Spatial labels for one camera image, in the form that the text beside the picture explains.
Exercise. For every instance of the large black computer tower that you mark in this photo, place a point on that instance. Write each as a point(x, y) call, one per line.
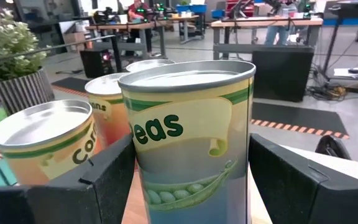
point(283, 76)

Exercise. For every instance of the corn tin can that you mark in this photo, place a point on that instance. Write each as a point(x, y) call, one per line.
point(42, 140)

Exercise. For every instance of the tall tin can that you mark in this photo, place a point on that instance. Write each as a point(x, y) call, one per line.
point(148, 64)

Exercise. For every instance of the blue storage bins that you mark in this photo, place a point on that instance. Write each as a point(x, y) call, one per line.
point(191, 8)

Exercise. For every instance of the wooden work table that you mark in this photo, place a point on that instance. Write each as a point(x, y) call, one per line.
point(266, 22)
point(126, 26)

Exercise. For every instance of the white-flowered plant in striped pot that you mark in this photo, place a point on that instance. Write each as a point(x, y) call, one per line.
point(8, 46)

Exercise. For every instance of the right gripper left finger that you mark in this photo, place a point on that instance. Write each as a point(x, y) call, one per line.
point(57, 205)

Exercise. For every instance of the cardboard box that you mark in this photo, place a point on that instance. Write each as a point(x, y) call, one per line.
point(73, 39)

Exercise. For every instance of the black floor mat striped edge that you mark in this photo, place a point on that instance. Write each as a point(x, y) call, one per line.
point(291, 113)
point(73, 83)

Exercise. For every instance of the peas tin can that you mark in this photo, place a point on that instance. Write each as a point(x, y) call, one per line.
point(188, 140)

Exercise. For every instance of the person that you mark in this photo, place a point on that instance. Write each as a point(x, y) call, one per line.
point(278, 34)
point(137, 12)

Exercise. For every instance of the small black computer red light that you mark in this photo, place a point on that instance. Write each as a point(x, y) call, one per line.
point(95, 63)

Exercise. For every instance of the beans tin can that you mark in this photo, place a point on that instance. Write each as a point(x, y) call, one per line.
point(110, 105)

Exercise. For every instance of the black desk stand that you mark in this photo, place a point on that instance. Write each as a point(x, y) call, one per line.
point(353, 7)

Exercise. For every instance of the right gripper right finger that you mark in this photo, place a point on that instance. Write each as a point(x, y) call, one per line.
point(322, 205)

